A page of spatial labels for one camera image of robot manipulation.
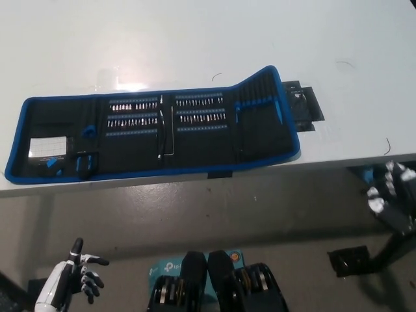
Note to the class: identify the blue triangular pick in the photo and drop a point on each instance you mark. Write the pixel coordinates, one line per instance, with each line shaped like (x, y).
(50, 162)

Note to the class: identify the blue object under desk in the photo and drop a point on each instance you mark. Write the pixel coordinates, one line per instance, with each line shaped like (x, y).
(369, 174)

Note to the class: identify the black toolkit pouch blue trim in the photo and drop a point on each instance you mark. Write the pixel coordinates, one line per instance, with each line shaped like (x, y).
(201, 152)

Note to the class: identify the metal tweezers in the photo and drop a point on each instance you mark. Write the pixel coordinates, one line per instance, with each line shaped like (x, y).
(161, 126)

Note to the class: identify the black and blue tool block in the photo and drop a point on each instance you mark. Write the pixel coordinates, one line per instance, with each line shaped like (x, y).
(85, 165)

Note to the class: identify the black table leg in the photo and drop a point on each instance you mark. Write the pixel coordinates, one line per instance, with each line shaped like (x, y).
(386, 250)

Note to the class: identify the blue bit holder strip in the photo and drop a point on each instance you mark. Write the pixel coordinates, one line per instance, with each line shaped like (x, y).
(199, 100)
(200, 116)
(201, 129)
(131, 133)
(133, 104)
(131, 120)

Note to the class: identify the teal tp-link box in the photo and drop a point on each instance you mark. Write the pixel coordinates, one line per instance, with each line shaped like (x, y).
(165, 269)

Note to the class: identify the black tape patch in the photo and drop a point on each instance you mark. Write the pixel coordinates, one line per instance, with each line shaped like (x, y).
(304, 107)

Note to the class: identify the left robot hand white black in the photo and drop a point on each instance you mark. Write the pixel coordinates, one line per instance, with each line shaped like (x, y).
(57, 282)

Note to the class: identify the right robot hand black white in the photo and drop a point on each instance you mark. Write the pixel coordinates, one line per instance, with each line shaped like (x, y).
(395, 211)

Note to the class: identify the small blue pick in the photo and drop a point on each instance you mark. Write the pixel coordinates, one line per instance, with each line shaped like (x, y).
(58, 172)

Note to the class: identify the blue suction cup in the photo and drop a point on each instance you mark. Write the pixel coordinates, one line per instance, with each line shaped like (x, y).
(88, 131)

